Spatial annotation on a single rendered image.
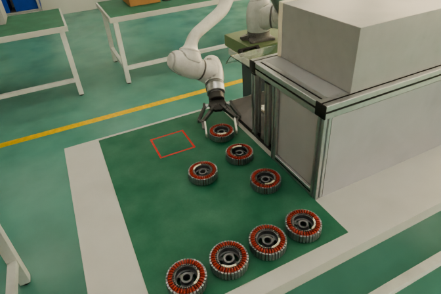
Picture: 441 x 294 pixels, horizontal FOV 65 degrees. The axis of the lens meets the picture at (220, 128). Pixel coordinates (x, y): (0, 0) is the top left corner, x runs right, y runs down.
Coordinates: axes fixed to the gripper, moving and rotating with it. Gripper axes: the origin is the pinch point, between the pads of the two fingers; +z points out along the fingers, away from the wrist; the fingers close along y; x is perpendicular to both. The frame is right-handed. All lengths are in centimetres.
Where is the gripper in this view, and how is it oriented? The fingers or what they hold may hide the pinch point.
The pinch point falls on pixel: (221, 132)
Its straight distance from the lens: 153.3
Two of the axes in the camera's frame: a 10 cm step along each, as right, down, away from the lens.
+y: -9.9, 1.1, -0.5
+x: 0.0, -4.6, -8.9
